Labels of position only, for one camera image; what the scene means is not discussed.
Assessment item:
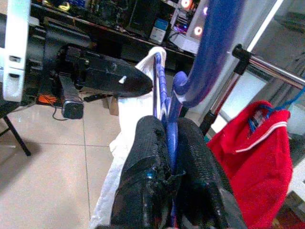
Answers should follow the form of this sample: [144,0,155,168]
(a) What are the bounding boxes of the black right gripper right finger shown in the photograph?
[175,118,246,229]

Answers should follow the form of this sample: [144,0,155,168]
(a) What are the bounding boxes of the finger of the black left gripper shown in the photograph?
[59,75,84,120]
[76,56,153,97]

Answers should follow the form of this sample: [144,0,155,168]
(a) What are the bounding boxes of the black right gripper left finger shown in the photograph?
[111,116,173,229]

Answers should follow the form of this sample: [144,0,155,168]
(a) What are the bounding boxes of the white cloth garment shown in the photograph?
[88,46,172,229]

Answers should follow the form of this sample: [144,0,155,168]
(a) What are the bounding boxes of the blue plastic clothes hanger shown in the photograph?
[152,0,246,182]

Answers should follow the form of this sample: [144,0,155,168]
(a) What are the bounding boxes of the thin blue clothes hanger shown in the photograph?
[247,85,305,133]

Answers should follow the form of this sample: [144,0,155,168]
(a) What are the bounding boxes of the black power strip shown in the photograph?
[83,93,114,103]

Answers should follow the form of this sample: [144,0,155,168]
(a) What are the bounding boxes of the small brown cardboard box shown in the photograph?
[102,96,120,117]

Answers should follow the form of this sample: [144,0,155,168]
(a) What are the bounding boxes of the red polo shirt white trim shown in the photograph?
[206,100,294,229]

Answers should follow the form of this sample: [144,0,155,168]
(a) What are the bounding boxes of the black metal furniture leg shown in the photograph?
[0,102,32,157]

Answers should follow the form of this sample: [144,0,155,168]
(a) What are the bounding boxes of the blue and white box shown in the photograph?
[149,18,169,44]

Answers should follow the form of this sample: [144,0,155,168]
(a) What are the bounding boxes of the black computer tower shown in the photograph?
[123,0,158,38]

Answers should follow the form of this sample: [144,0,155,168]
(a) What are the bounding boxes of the white computer case glowing fans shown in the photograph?
[169,0,208,54]

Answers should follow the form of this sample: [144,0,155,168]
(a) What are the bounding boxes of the black floor cable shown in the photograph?
[51,104,72,122]

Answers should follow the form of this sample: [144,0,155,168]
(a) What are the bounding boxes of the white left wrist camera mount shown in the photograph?
[0,0,31,103]

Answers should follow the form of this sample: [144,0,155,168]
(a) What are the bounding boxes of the metal clothes rack black frame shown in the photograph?
[199,43,305,139]

